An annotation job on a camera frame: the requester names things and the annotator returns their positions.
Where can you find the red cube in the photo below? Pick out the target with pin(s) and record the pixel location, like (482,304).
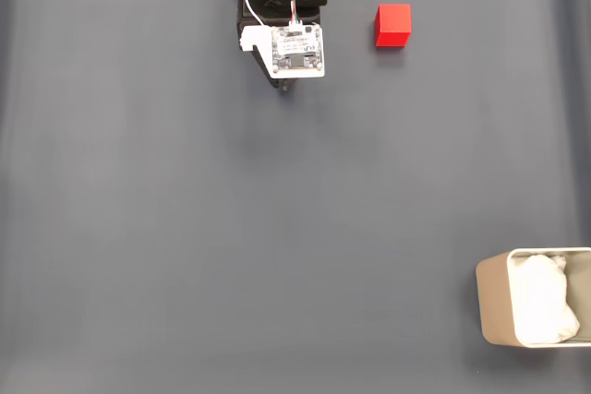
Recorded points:
(392,25)

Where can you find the beige rounded box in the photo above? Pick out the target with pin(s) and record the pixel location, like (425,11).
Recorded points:
(494,302)

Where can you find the grey table mat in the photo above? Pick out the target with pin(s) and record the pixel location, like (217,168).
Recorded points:
(184,205)

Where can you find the white crumpled paper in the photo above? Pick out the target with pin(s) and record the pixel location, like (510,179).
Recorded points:
(540,297)

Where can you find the white camera board with mount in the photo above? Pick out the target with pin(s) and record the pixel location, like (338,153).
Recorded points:
(295,50)

